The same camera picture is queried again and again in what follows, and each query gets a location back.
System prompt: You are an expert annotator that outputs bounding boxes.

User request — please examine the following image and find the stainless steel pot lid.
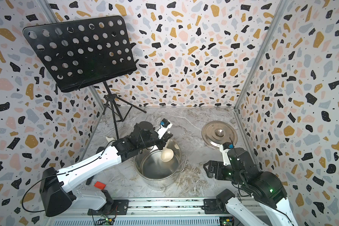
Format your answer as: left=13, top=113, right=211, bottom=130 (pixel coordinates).
left=202, top=121, right=238, bottom=149

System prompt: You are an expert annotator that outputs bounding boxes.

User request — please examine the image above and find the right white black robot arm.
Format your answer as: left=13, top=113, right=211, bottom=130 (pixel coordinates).
left=202, top=143, right=297, bottom=226

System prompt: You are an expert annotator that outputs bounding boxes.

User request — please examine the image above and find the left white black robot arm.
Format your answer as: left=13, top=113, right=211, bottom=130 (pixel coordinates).
left=38, top=119, right=173, bottom=217

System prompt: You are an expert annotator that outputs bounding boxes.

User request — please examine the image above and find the small white object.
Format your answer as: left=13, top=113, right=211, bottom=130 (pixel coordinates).
left=106, top=137, right=116, bottom=143

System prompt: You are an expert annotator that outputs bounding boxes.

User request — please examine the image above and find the black cylindrical marker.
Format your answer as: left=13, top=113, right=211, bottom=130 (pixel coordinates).
left=96, top=147, right=105, bottom=154

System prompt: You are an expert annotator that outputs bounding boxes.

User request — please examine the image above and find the right green circuit board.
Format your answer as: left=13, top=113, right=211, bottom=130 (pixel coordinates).
left=219, top=217, right=235, bottom=226

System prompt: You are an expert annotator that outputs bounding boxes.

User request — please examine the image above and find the green circuit board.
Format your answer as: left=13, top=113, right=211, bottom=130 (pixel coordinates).
left=95, top=216, right=115, bottom=226
left=219, top=217, right=235, bottom=226

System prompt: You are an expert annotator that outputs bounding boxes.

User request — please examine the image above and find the red block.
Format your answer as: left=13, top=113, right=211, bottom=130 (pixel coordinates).
left=94, top=181, right=106, bottom=190

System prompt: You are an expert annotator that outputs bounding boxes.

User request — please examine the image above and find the left green circuit board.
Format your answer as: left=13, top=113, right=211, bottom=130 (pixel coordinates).
left=95, top=216, right=115, bottom=226

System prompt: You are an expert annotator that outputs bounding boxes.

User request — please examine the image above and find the black perforated music stand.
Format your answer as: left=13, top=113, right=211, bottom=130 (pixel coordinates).
left=22, top=15, right=147, bottom=144

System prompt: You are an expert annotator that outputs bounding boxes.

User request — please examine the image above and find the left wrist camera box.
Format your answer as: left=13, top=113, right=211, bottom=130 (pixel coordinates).
left=156, top=118, right=173, bottom=139

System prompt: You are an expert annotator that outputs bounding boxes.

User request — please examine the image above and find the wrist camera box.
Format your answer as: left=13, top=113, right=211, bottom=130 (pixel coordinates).
left=219, top=142, right=234, bottom=166
left=156, top=118, right=173, bottom=139

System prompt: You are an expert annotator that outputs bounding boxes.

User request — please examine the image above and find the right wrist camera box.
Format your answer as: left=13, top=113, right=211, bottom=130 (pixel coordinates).
left=219, top=142, right=234, bottom=166

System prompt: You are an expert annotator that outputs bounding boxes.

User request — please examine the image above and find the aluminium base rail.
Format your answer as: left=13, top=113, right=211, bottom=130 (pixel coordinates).
left=43, top=197, right=272, bottom=226

